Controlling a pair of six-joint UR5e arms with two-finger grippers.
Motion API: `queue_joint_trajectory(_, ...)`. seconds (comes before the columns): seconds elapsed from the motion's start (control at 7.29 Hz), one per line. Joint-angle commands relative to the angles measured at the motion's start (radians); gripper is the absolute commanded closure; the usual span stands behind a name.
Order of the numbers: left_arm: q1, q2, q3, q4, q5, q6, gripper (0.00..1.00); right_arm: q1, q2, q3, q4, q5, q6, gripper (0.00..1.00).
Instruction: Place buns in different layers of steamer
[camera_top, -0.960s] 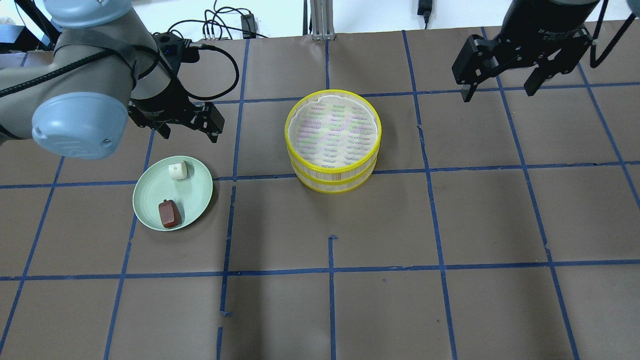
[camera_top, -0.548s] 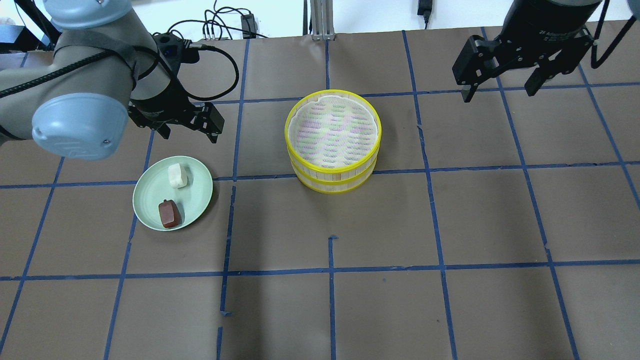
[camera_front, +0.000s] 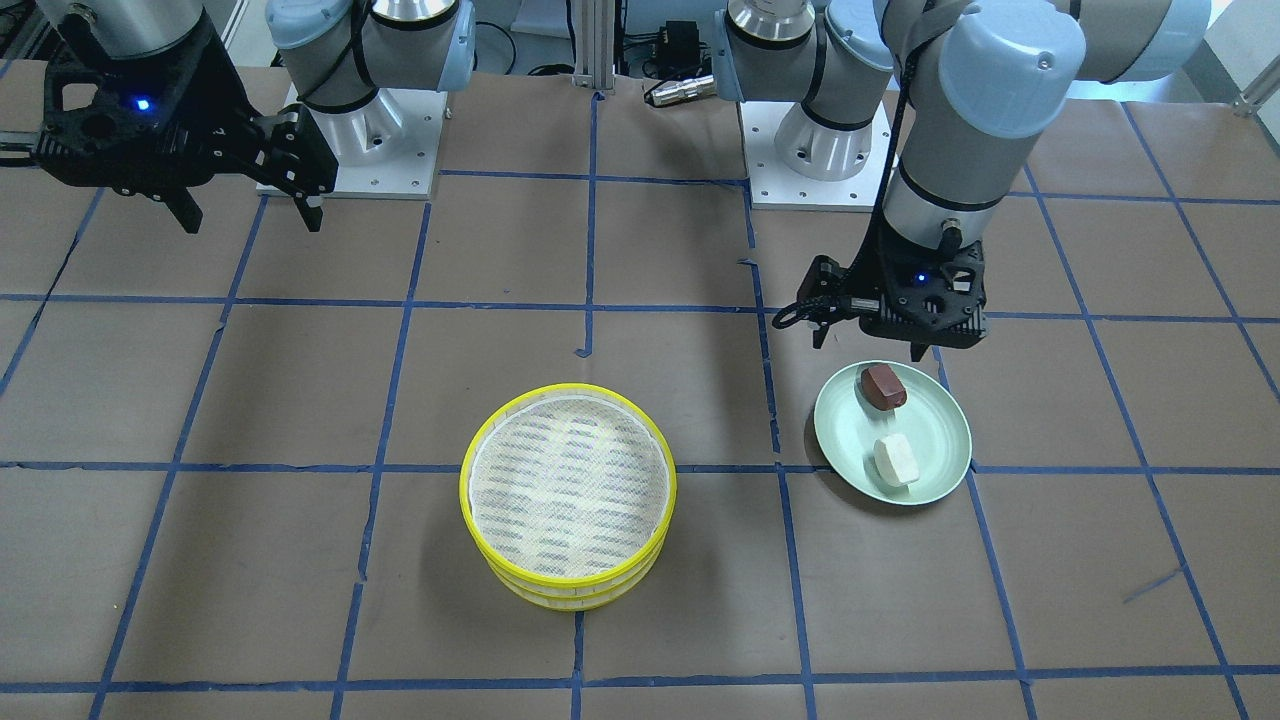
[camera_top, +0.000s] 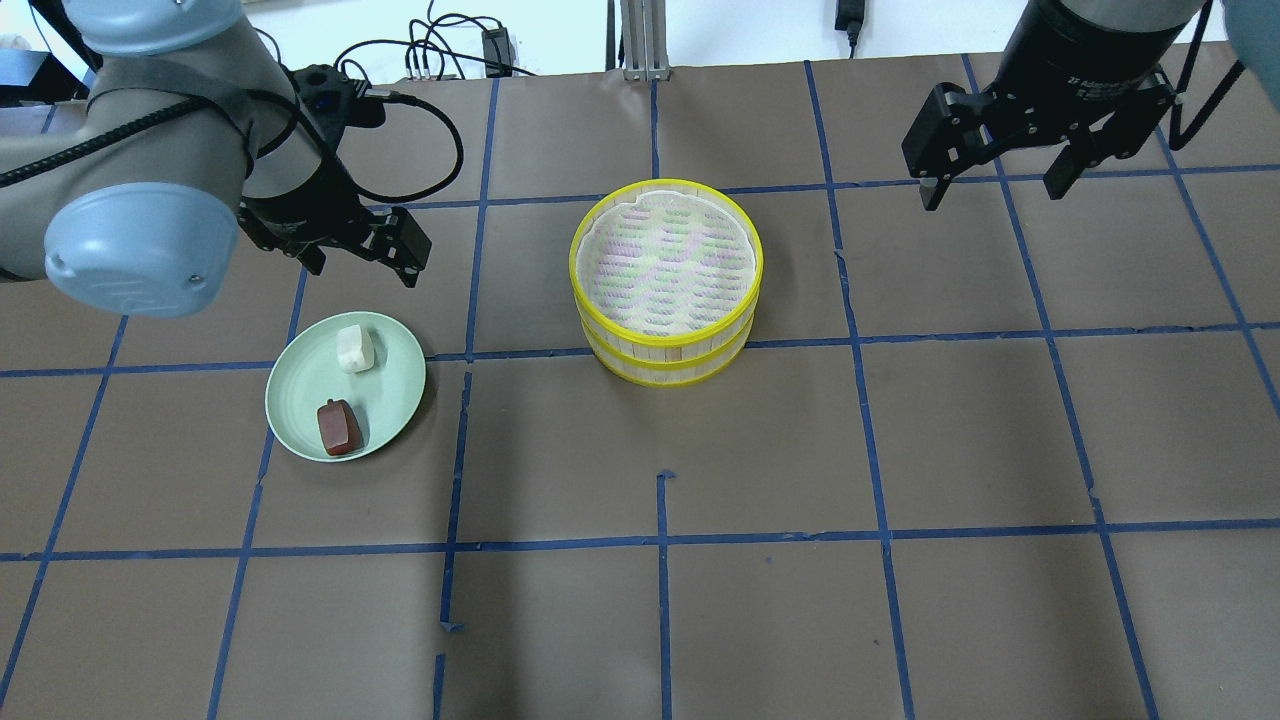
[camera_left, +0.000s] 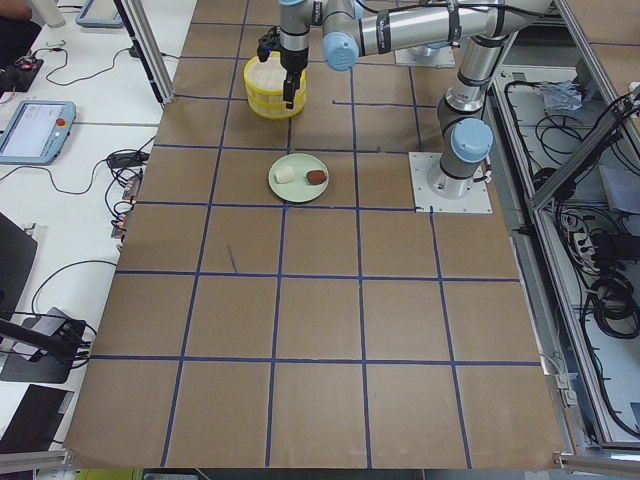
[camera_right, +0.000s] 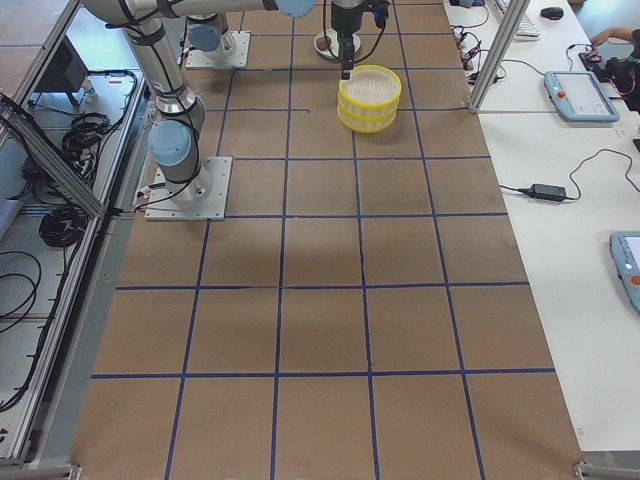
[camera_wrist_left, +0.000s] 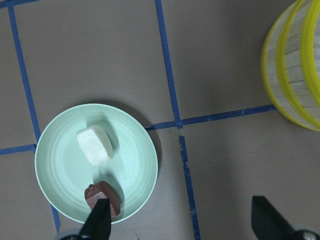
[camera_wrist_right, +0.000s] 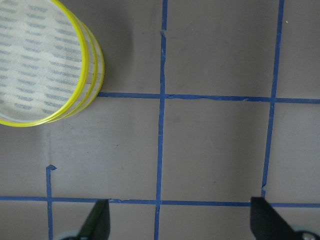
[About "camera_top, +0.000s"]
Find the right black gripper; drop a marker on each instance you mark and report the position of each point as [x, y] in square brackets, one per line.
[1082, 48]

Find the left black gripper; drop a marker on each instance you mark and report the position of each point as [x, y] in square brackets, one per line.
[296, 209]

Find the white steamed bun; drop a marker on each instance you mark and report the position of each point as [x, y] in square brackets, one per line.
[355, 352]

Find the yellow steamer layer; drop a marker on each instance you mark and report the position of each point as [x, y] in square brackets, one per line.
[666, 263]
[656, 362]

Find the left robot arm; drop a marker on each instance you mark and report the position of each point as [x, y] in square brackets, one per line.
[194, 135]

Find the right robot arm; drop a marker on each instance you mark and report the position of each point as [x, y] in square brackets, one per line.
[1251, 27]

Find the light green plate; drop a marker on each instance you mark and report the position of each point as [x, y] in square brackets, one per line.
[382, 398]

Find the brown steamed bun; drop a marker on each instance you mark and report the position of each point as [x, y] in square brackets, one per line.
[338, 428]

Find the black power brick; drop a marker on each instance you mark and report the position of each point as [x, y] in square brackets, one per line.
[850, 15]

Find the black power adapter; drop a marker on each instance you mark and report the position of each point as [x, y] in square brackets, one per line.
[499, 56]

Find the aluminium frame post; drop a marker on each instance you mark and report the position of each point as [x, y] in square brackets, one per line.
[643, 38]

